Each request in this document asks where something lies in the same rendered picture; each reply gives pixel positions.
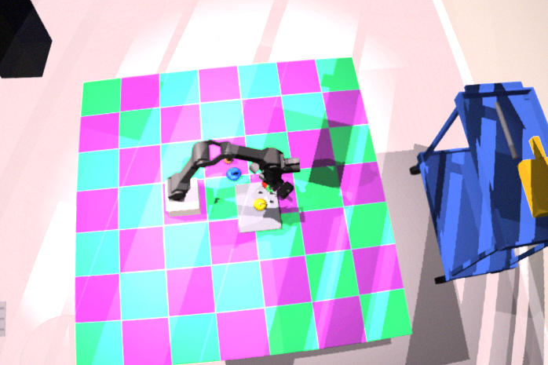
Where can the blue gear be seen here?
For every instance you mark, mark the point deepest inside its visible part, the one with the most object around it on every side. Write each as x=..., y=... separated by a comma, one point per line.
x=233, y=174

